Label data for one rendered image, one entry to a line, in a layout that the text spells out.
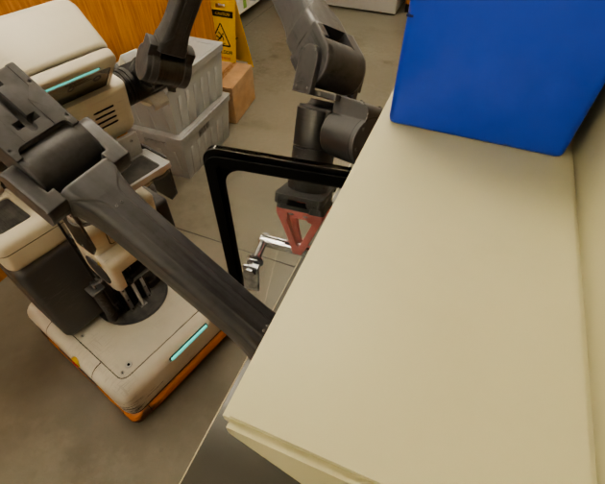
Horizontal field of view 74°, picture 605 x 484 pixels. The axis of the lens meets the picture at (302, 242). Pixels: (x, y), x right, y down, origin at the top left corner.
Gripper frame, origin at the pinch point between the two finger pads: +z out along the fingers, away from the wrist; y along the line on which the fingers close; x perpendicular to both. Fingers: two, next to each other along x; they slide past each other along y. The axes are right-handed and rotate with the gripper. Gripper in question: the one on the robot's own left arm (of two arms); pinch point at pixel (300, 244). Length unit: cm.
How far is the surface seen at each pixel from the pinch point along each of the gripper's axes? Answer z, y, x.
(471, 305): -16.8, -37.7, -15.5
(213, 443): 33.7, -10.6, 7.5
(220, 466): 34.8, -13.1, 5.0
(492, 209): -19.4, -32.2, -16.4
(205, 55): -20, 176, 109
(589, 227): -19.6, -32.9, -20.4
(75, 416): 115, 39, 90
